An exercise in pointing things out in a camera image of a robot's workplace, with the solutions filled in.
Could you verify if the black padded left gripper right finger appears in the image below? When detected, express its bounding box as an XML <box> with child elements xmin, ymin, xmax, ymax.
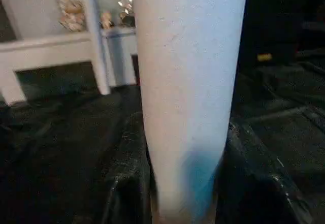
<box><xmin>217</xmin><ymin>121</ymin><xmax>314</xmax><ymax>224</ymax></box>

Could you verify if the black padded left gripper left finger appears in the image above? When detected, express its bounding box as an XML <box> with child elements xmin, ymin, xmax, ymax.
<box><xmin>108</xmin><ymin>112</ymin><xmax>154</xmax><ymax>224</ymax></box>

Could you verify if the black mat cover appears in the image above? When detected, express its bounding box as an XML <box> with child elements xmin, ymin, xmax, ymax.
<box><xmin>0</xmin><ymin>0</ymin><xmax>325</xmax><ymax>224</ymax></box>

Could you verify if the white cabinet with glass doors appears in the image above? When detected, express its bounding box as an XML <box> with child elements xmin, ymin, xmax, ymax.
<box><xmin>0</xmin><ymin>0</ymin><xmax>140</xmax><ymax>106</ymax></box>

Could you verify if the tan plush toy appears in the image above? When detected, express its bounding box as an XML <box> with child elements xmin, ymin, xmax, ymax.
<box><xmin>100</xmin><ymin>11</ymin><xmax>114</xmax><ymax>29</ymax></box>

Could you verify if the round crystal trophy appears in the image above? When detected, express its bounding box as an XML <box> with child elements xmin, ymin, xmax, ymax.
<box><xmin>117</xmin><ymin>0</ymin><xmax>137</xmax><ymax>28</ymax></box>

